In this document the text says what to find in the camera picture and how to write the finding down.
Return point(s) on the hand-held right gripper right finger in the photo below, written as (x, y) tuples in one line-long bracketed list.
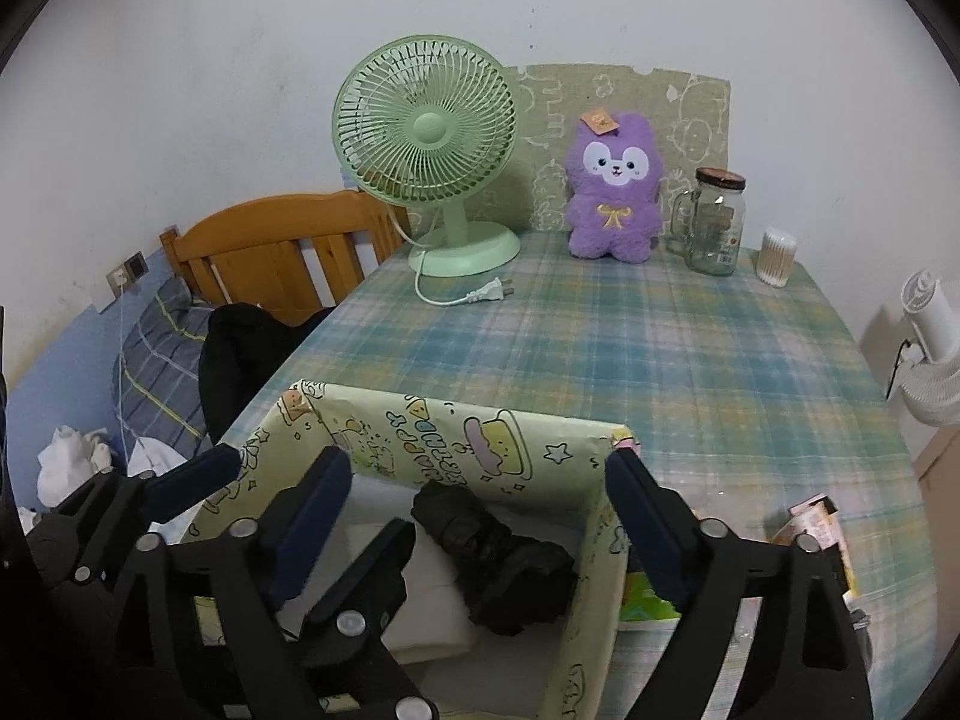
[(649, 532)]

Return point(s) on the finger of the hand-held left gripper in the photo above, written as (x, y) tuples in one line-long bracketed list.
[(195, 480), (360, 592)]

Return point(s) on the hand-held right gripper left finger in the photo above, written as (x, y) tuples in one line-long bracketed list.
[(307, 532)]

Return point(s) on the pink cartoon print packet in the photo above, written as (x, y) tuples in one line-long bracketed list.
[(821, 532)]

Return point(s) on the cartoon print storage box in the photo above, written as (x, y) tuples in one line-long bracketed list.
[(450, 435)]

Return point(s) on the white crumpled cloth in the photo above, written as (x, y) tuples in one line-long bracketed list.
[(154, 457), (67, 457)]

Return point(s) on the green tissue pack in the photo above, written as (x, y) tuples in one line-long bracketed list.
[(645, 604)]

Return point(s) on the white folded cloth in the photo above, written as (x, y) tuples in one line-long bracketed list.
[(435, 604)]

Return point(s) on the striped grey pillow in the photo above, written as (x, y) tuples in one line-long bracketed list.
[(157, 367)]

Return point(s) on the black garment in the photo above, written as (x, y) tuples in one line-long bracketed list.
[(240, 360)]

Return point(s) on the black rolled cloth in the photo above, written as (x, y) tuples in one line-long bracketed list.
[(495, 562)]

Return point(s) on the plaid tablecloth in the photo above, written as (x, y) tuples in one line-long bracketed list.
[(600, 360)]

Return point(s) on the wooden bed headboard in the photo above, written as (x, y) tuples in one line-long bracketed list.
[(255, 240)]

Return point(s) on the cotton swab container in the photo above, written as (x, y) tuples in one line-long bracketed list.
[(776, 259)]

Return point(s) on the glass jar mug with lid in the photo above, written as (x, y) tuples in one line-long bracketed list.
[(712, 229)]

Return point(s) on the purple plush toy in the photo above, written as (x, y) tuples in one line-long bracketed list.
[(611, 195)]

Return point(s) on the white standing fan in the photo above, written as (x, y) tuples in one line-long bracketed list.
[(934, 345)]

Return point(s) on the green desk fan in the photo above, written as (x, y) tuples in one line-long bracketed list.
[(427, 127)]

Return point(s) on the wall socket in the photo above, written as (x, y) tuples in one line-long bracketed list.
[(127, 270)]

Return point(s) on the beige patterned wall panel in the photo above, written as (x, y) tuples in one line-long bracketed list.
[(690, 112)]

